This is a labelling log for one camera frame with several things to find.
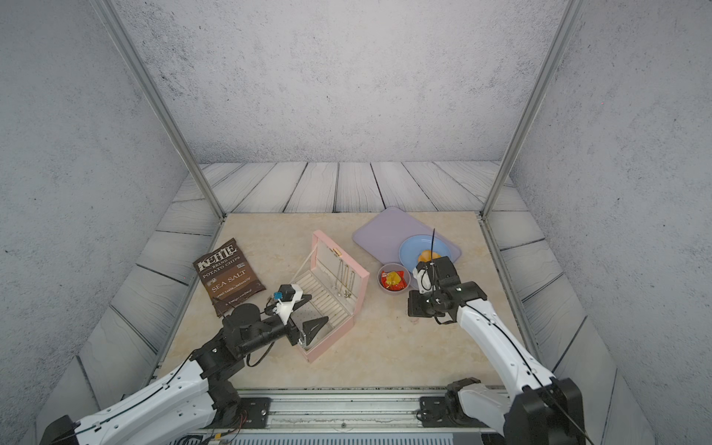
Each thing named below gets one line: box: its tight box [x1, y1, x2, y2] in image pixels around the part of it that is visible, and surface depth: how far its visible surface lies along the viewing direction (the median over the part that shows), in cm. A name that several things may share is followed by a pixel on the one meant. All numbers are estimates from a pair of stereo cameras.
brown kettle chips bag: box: [192, 237, 267, 318], surface depth 100 cm
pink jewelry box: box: [292, 229, 370, 364], surface depth 86 cm
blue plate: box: [398, 234, 453, 273], surface depth 110 cm
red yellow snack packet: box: [380, 270, 408, 292], surface depth 98 cm
